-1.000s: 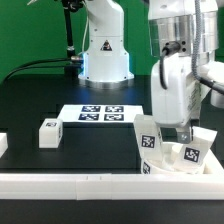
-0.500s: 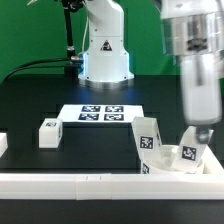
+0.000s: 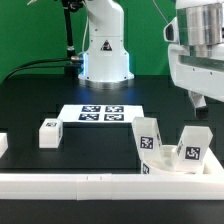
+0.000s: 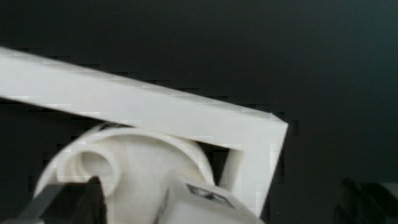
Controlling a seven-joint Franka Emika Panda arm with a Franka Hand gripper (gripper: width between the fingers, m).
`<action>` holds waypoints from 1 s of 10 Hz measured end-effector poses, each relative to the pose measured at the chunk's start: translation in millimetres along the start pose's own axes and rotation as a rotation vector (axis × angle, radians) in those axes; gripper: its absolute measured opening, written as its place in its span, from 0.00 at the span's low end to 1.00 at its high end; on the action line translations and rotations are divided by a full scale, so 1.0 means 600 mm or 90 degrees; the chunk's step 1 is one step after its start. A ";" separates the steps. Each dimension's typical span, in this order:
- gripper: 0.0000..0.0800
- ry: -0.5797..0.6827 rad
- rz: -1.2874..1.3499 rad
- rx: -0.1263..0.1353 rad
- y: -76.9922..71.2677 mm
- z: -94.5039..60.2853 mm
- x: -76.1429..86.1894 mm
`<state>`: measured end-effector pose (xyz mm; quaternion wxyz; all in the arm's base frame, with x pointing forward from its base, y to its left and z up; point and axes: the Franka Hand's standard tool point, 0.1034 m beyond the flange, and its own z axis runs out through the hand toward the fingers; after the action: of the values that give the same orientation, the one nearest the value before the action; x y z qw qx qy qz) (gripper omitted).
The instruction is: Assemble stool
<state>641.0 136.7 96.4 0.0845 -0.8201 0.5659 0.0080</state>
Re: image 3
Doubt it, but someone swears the black cable bundle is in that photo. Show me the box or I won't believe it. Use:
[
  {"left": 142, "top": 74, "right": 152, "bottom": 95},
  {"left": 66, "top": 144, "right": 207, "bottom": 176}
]
[{"left": 0, "top": 58, "right": 83, "bottom": 84}]

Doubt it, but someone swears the white block at left edge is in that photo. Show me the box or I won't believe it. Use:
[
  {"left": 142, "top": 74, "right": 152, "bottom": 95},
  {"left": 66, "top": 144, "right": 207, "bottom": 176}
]
[{"left": 0, "top": 133, "right": 8, "bottom": 158}]

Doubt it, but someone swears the white marker sheet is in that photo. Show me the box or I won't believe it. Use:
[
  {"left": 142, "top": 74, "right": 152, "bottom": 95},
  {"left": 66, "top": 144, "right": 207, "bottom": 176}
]
[{"left": 58, "top": 104, "right": 144, "bottom": 123}]

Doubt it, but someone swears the white U-shaped fence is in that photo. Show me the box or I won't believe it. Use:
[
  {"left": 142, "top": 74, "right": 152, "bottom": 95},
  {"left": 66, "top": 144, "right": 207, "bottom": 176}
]
[{"left": 0, "top": 151, "right": 224, "bottom": 200}]

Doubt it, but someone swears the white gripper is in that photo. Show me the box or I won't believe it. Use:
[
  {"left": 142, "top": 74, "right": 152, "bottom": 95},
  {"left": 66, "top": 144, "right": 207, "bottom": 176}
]
[{"left": 168, "top": 44, "right": 224, "bottom": 119}]

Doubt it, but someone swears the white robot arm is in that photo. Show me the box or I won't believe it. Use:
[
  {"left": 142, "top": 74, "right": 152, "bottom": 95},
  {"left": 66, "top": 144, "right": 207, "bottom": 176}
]
[{"left": 79, "top": 0, "right": 224, "bottom": 113}]

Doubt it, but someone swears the black camera stand pole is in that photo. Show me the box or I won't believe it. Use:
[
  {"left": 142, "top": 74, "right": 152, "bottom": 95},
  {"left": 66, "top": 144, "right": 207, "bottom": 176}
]
[{"left": 55, "top": 0, "right": 84, "bottom": 77}]

